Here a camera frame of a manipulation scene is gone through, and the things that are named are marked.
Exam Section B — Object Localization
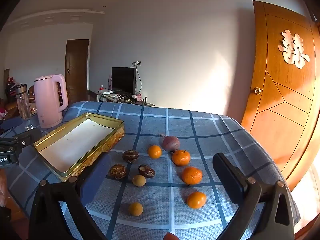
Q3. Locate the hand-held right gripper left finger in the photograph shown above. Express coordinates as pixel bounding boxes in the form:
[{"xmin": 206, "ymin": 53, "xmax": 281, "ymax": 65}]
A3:
[{"xmin": 29, "ymin": 152, "xmax": 112, "ymax": 240}]

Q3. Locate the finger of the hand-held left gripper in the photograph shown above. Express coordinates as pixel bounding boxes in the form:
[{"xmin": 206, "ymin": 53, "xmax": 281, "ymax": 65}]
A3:
[{"xmin": 0, "ymin": 127, "xmax": 42, "ymax": 156}]

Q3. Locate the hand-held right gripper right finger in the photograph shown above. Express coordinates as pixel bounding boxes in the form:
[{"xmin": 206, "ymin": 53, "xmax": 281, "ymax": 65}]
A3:
[{"xmin": 212, "ymin": 152, "xmax": 295, "ymax": 240}]

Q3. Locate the brown wrinkled passion fruit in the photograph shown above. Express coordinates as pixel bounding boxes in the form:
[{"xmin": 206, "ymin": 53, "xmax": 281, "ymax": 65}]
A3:
[
  {"xmin": 138, "ymin": 164, "xmax": 156, "ymax": 178},
  {"xmin": 122, "ymin": 150, "xmax": 139, "ymax": 164},
  {"xmin": 109, "ymin": 164, "xmax": 127, "ymax": 180}
]

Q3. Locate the orange mandarin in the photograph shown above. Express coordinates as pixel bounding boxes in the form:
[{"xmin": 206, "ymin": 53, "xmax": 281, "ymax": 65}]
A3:
[
  {"xmin": 186, "ymin": 191, "xmax": 207, "ymax": 209},
  {"xmin": 181, "ymin": 167, "xmax": 203, "ymax": 185},
  {"xmin": 148, "ymin": 145, "xmax": 162, "ymax": 159},
  {"xmin": 172, "ymin": 149, "xmax": 191, "ymax": 166}
]

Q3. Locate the gold tin box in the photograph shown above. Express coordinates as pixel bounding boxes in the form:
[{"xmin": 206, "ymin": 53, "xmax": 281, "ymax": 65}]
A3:
[{"xmin": 33, "ymin": 112, "xmax": 125, "ymax": 182}]

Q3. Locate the small yellow round fruit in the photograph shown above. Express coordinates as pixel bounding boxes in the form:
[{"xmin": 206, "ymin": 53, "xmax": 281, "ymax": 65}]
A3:
[
  {"xmin": 128, "ymin": 202, "xmax": 144, "ymax": 217},
  {"xmin": 132, "ymin": 175, "xmax": 146, "ymax": 187}
]

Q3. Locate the purple beetroot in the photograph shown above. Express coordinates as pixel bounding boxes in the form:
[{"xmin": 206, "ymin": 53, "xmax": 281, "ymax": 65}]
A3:
[{"xmin": 160, "ymin": 134, "xmax": 181, "ymax": 152}]

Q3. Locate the person's left hand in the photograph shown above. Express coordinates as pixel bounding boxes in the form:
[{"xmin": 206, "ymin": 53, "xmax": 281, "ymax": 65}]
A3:
[{"xmin": 0, "ymin": 169, "xmax": 10, "ymax": 207}]

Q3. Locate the glass tumbler bottle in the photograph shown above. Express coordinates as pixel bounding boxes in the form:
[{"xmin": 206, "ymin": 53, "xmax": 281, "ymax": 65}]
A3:
[{"xmin": 15, "ymin": 84, "xmax": 34, "ymax": 130}]

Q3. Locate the pink electric kettle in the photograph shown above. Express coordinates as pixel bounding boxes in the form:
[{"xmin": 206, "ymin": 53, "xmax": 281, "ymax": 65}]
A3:
[{"xmin": 34, "ymin": 74, "xmax": 69, "ymax": 129}]

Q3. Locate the light wooden door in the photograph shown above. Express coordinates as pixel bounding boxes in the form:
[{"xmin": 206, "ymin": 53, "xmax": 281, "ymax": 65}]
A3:
[{"xmin": 240, "ymin": 0, "xmax": 320, "ymax": 188}]

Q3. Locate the blue plaid tablecloth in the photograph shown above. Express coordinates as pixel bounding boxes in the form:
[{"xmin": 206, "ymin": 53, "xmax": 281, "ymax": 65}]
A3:
[{"xmin": 0, "ymin": 101, "xmax": 300, "ymax": 240}]

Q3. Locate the dark television stand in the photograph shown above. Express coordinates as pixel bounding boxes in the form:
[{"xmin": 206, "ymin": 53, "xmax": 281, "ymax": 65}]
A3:
[{"xmin": 87, "ymin": 89, "xmax": 155, "ymax": 107}]

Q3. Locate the dark brown door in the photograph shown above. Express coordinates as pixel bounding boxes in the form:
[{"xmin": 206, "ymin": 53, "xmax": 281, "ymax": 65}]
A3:
[{"xmin": 65, "ymin": 39, "xmax": 90, "ymax": 103}]

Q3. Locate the black television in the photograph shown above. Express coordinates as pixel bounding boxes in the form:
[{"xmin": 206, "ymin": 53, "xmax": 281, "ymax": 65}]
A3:
[{"xmin": 112, "ymin": 67, "xmax": 137, "ymax": 95}]

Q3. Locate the white paper door decoration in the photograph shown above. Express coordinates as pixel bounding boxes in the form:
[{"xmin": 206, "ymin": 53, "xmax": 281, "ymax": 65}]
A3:
[{"xmin": 278, "ymin": 29, "xmax": 310, "ymax": 68}]

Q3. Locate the black power cable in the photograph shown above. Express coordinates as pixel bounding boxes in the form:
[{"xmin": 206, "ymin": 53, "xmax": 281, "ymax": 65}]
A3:
[{"xmin": 136, "ymin": 66, "xmax": 142, "ymax": 95}]

